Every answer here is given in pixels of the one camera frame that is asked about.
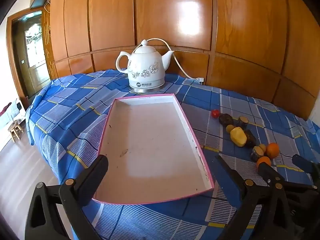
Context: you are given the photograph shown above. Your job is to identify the orange tangerine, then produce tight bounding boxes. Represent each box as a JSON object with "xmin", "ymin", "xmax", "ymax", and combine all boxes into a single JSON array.
[
  {"xmin": 266, "ymin": 142, "xmax": 280, "ymax": 159},
  {"xmin": 256, "ymin": 156, "xmax": 271, "ymax": 168}
]

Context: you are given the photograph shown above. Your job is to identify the dark cylinder cream top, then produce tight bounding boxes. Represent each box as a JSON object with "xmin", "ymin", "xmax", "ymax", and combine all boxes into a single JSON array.
[
  {"xmin": 250, "ymin": 146, "xmax": 264, "ymax": 163},
  {"xmin": 236, "ymin": 115, "xmax": 249, "ymax": 130}
]

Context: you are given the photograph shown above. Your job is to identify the pale yellow round fruit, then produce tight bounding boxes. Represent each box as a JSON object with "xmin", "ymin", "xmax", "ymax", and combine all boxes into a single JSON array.
[{"xmin": 259, "ymin": 144, "xmax": 266, "ymax": 153}]

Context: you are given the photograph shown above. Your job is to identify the large dark brown disc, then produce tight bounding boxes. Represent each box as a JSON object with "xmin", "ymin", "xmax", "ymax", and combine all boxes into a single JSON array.
[{"xmin": 244, "ymin": 129, "xmax": 257, "ymax": 148}]

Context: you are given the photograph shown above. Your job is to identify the yellow potato piece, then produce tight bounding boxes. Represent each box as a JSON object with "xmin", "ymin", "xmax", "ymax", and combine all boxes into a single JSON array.
[{"xmin": 230, "ymin": 127, "xmax": 247, "ymax": 147}]

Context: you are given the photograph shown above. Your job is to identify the small yellow round fruit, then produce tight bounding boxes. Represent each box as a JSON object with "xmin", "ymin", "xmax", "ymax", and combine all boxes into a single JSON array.
[{"xmin": 226, "ymin": 125, "xmax": 235, "ymax": 133}]

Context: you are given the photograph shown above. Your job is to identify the dark brown round fruit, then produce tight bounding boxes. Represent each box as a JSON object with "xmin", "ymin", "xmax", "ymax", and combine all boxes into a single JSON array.
[{"xmin": 219, "ymin": 113, "xmax": 234, "ymax": 127}]

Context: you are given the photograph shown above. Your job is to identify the red cherry tomato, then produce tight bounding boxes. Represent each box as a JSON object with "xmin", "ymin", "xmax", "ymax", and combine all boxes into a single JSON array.
[{"xmin": 211, "ymin": 109, "xmax": 220, "ymax": 119}]

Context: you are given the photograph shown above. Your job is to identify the blue plaid tablecloth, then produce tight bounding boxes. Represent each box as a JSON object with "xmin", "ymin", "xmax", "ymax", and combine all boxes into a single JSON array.
[{"xmin": 26, "ymin": 70, "xmax": 319, "ymax": 239}]

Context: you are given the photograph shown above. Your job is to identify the small wooden stool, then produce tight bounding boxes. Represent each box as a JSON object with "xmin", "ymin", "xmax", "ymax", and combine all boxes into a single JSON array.
[{"xmin": 8, "ymin": 120, "xmax": 23, "ymax": 142}]

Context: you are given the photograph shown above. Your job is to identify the pink rimmed white tray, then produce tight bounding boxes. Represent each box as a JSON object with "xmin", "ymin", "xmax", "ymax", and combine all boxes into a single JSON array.
[{"xmin": 94, "ymin": 94, "xmax": 214, "ymax": 205}]

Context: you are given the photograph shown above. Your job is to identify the white ceramic electric kettle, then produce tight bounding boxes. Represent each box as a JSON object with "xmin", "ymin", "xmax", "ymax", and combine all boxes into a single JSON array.
[{"xmin": 116, "ymin": 40, "xmax": 174, "ymax": 93}]

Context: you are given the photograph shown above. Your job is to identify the wooden door with glass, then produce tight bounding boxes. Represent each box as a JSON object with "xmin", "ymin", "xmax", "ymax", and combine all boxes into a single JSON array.
[{"xmin": 6, "ymin": 9, "xmax": 51, "ymax": 108}]

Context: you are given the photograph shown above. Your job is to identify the white kettle power cable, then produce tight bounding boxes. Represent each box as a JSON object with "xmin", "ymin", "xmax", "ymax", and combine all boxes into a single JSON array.
[{"xmin": 131, "ymin": 37, "xmax": 206, "ymax": 85}]

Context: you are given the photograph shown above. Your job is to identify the wooden wall cabinet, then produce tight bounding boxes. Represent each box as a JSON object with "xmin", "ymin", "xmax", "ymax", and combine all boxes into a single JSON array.
[{"xmin": 30, "ymin": 0, "xmax": 319, "ymax": 119}]

